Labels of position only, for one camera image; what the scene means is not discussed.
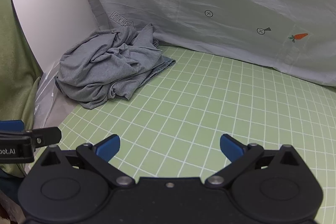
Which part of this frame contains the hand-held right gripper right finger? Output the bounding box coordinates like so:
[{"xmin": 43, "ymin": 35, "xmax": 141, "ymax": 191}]
[{"xmin": 205, "ymin": 134, "xmax": 302, "ymax": 189}]

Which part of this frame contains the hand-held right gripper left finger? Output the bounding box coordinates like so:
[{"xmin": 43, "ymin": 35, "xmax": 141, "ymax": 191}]
[{"xmin": 39, "ymin": 134, "xmax": 136, "ymax": 189}]

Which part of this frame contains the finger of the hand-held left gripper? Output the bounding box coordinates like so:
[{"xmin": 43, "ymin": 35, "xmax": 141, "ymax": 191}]
[{"xmin": 25, "ymin": 127, "xmax": 62, "ymax": 148}]

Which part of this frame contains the grey garment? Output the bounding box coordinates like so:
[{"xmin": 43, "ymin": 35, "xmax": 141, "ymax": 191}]
[
  {"xmin": 56, "ymin": 23, "xmax": 164, "ymax": 101},
  {"xmin": 54, "ymin": 74, "xmax": 137, "ymax": 110}
]

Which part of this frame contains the clear plastic bag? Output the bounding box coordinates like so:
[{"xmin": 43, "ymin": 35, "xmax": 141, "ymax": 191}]
[{"xmin": 33, "ymin": 60, "xmax": 70, "ymax": 134}]

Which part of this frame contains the green grid bed sheet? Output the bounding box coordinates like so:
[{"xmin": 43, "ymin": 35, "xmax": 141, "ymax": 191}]
[{"xmin": 56, "ymin": 44, "xmax": 336, "ymax": 224}]

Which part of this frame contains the green cloth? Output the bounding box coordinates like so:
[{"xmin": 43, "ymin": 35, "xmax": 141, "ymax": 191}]
[{"xmin": 0, "ymin": 0, "xmax": 44, "ymax": 178}]

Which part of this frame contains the white headboard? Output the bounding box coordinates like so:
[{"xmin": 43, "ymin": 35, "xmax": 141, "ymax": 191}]
[{"xmin": 9, "ymin": 0, "xmax": 100, "ymax": 76}]

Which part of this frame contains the carrot print grey quilt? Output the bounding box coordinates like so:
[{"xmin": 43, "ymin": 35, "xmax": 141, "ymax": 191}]
[{"xmin": 76, "ymin": 0, "xmax": 336, "ymax": 87}]

